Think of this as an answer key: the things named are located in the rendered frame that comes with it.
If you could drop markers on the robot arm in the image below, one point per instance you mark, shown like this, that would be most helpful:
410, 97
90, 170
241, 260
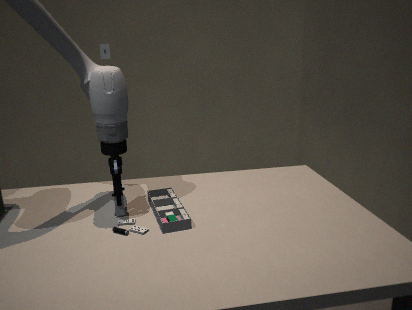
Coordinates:
108, 90

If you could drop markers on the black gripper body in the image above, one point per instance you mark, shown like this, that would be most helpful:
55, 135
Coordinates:
114, 150

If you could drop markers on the white domino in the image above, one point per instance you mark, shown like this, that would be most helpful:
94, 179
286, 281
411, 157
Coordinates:
126, 222
139, 230

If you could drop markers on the grey three-compartment bin rack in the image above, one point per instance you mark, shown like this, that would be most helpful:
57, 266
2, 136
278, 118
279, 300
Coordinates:
165, 200

